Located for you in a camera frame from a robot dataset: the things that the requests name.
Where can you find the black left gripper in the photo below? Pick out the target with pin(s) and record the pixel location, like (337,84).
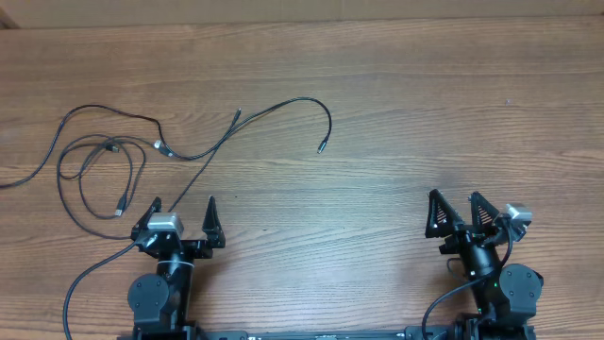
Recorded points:
(184,246)

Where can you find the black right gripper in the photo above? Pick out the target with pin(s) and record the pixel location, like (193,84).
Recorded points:
(465,234)

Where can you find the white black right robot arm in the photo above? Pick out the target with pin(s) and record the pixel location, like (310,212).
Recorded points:
(505,293)

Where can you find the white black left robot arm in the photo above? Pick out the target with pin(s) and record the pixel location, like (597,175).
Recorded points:
(160,300)

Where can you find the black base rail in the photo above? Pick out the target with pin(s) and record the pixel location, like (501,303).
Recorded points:
(409,333)

